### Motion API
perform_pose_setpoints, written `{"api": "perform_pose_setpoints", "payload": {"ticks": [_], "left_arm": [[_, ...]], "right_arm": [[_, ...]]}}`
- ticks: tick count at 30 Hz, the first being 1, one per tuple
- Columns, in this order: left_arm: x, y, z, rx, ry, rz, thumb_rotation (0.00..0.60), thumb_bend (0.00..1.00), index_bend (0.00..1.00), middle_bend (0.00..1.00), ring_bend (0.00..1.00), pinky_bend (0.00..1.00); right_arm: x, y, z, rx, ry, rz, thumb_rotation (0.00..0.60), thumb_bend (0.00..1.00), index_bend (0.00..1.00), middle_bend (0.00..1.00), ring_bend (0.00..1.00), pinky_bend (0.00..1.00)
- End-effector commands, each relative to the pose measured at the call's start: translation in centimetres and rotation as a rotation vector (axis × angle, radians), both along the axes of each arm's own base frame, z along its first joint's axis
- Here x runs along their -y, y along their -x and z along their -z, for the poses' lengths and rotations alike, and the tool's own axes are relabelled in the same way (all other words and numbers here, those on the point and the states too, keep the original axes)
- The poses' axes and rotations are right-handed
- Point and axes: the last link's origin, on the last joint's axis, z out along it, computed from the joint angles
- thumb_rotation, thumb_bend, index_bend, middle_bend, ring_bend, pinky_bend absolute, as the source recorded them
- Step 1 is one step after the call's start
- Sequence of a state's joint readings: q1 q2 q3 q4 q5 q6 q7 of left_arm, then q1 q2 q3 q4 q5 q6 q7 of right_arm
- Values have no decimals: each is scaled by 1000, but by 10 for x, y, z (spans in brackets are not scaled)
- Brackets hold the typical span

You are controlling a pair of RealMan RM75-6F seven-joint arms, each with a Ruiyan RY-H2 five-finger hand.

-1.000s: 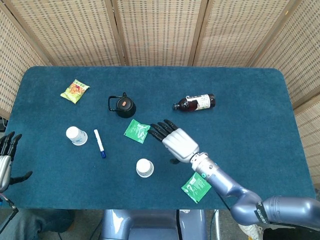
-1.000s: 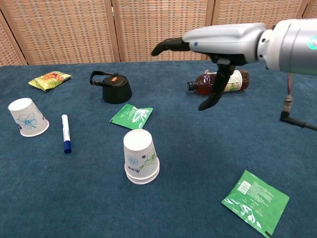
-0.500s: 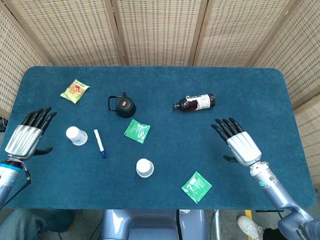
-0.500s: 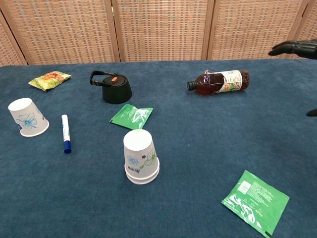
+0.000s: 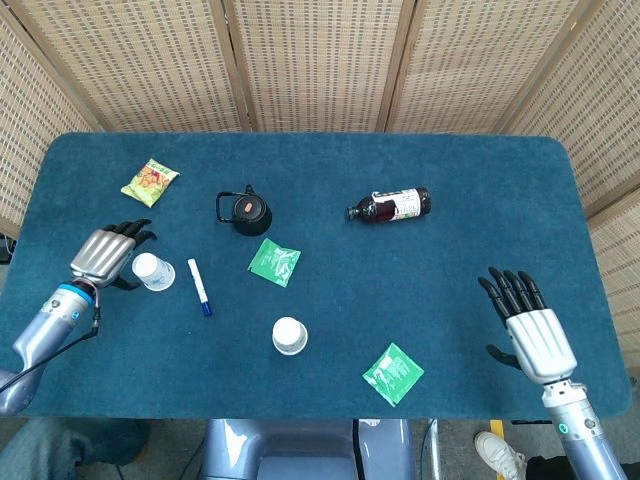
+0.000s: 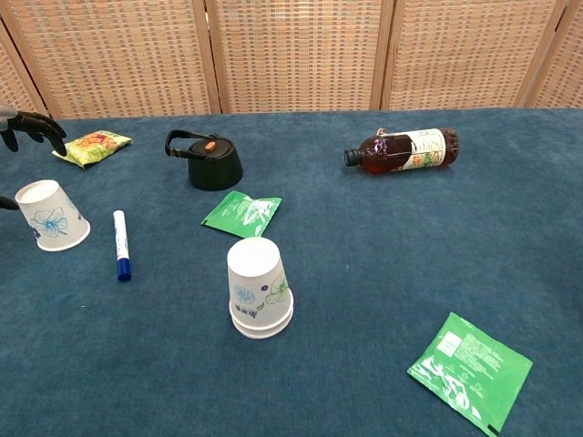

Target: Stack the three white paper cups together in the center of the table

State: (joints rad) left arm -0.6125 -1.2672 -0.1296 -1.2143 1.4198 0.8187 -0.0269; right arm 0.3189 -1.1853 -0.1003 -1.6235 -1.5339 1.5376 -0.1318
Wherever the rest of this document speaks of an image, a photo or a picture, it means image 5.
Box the clear plastic cup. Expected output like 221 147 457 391
131 252 176 292

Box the white marker with blue cap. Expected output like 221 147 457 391
187 258 213 318

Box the white sneaker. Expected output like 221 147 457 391
473 431 527 480

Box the woven bamboo screen panel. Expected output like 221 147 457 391
0 0 109 239
384 0 604 135
584 199 640 361
222 0 419 134
499 0 640 216
7 0 259 134

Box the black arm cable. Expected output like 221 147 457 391
0 287 102 394

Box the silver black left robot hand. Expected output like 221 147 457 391
68 218 158 292

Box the grey robot torso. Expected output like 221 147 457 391
198 418 416 480

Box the blue carpet table cover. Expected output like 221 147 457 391
0 132 632 421

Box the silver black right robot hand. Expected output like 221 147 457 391
477 266 579 385

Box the yellow green snack bag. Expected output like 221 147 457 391
120 157 180 208

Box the brown tea bottle with label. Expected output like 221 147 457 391
345 186 432 224

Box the blue jeans leg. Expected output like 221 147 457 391
0 417 151 480

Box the green foil sachet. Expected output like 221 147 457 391
362 342 425 408
247 237 302 288

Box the paper cup blue lotus print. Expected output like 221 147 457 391
272 316 309 353

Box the black kettle with handle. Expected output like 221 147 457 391
215 184 274 238

